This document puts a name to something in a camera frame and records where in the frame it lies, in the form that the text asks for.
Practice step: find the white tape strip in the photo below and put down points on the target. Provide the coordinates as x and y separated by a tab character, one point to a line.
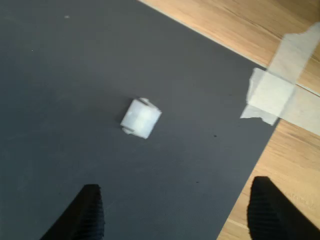
297	50
307	112

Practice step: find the dark grey mat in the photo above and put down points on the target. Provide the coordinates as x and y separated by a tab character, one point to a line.
75	100

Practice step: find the small white plastic terminal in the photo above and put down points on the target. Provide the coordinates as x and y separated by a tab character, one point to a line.
141	118

